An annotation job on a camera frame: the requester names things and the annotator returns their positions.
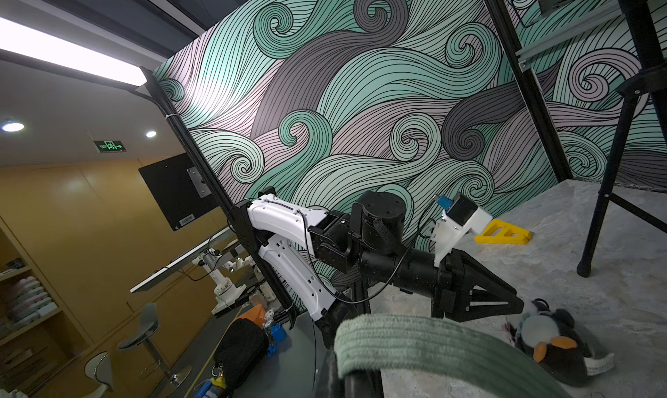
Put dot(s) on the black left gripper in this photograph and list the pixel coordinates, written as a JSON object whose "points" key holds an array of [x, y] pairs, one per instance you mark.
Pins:
{"points": [[466, 290]]}

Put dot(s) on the green corduroy bag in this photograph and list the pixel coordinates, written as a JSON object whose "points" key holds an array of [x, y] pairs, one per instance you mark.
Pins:
{"points": [[419, 343]]}

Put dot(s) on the penguin plush toy decoration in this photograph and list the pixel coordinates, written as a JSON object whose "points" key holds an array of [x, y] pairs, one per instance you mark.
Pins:
{"points": [[552, 339]]}

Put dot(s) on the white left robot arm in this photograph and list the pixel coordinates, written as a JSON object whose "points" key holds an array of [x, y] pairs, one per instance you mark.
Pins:
{"points": [[369, 239]]}

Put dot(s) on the black music stand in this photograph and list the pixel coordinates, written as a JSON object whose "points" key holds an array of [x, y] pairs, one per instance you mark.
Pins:
{"points": [[607, 99]]}

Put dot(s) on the grey bar stool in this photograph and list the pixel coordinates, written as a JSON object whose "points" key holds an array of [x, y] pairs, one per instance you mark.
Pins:
{"points": [[149, 325]]}

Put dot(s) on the green exit sign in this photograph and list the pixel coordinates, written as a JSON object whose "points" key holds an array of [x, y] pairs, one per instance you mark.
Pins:
{"points": [[109, 146]]}

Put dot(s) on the wooden shelf unit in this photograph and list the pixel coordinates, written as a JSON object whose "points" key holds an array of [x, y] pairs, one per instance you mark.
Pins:
{"points": [[38, 340]]}

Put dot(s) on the yellow plastic triangle frame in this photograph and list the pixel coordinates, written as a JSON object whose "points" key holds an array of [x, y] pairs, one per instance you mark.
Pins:
{"points": [[500, 232]]}

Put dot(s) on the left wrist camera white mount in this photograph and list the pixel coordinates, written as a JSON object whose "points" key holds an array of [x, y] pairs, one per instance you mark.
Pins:
{"points": [[463, 216]]}

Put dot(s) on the aluminium rail back wall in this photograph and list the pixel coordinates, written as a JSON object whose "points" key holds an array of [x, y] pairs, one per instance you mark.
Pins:
{"points": [[596, 17]]}

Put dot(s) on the black corner frame post left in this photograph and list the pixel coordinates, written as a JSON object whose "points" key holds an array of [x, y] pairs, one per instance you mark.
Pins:
{"points": [[530, 90]]}

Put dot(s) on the black wall monitor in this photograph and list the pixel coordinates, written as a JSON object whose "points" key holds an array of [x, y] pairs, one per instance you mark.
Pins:
{"points": [[179, 190]]}

